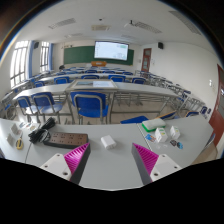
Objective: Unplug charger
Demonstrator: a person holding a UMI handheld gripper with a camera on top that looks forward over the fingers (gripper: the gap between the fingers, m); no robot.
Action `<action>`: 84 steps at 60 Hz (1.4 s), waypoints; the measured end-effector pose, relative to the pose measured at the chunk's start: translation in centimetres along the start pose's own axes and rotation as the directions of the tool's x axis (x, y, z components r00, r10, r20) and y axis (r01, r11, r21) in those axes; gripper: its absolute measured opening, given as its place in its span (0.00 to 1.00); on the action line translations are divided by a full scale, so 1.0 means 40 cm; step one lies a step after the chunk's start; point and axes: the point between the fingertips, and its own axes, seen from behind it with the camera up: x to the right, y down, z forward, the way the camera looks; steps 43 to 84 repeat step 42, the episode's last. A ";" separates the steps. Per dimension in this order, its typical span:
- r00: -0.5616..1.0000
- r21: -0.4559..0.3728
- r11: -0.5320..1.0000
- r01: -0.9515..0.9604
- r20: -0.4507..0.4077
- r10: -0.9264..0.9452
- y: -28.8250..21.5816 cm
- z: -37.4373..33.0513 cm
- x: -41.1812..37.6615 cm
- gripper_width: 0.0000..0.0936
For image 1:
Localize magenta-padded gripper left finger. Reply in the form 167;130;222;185
39;142;91;185

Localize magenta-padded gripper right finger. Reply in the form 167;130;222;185
130;143;183;185

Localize small blue card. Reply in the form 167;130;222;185
145;133;157;143

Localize small white box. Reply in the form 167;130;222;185
169;125;181;140
154;127;169;144

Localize green and white box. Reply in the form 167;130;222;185
141;118;167;132

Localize blue metal-framed chair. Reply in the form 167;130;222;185
69;91;110;125
15;95;35;116
31;92;65;124
120;115;150;125

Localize yellow tool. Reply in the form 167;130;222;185
15;133;25;150

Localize small white card stand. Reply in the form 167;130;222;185
9;123;22;136
6;133;16;147

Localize grey framed desk console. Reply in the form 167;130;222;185
65;79;119;93

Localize group of blue chairs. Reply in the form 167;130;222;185
29;66;211;118

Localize red door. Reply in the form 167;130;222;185
208;64;224;138

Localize orange lectern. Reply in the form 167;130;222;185
90;60;108;67

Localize brown wooden door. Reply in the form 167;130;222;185
140;47;153;73

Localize green chalkboard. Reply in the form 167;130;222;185
63;45;135;66

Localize narrow window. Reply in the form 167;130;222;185
39;41;50;73

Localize large window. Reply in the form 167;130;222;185
9;40;30;88

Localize projection screen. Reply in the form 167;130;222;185
93;40;130;62

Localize ceiling projector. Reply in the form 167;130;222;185
123;19;138;29

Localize group of ceiling lights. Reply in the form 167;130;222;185
48;9;203;39

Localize coiled black cable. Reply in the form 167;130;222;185
28;117;57;145

